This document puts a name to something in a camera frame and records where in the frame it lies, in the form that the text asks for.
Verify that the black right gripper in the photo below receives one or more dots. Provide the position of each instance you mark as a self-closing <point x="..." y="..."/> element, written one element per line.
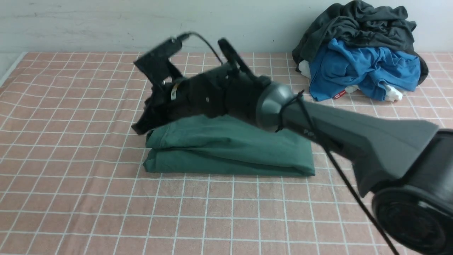
<point x="217" y="92"/>

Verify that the green long-sleeve top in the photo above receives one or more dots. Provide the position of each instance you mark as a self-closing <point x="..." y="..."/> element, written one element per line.
<point x="226" y="146"/>

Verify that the pink checkered tablecloth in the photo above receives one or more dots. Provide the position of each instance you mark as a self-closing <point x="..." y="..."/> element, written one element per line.
<point x="72" y="181"/>

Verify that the blue crumpled garment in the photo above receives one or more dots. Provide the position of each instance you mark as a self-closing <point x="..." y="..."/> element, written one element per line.
<point x="337" y="66"/>

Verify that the dark grey crumpled garment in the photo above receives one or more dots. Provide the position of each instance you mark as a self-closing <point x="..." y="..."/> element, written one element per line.
<point x="359" y="25"/>

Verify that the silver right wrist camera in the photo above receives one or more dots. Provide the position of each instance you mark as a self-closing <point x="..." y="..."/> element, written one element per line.
<point x="156" y="64"/>

